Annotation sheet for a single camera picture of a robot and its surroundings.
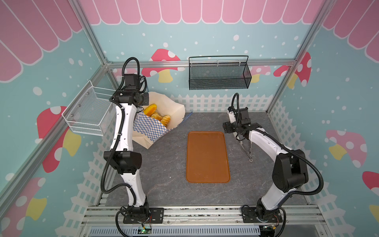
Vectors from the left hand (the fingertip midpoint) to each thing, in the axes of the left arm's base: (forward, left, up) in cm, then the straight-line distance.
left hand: (141, 100), depth 81 cm
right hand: (-1, -51, -16) cm, 54 cm away
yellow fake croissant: (+6, -9, -23) cm, 25 cm away
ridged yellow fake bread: (+9, +1, -16) cm, 18 cm away
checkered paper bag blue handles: (-10, -2, -13) cm, 17 cm away
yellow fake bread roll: (+6, -3, -19) cm, 20 cm away
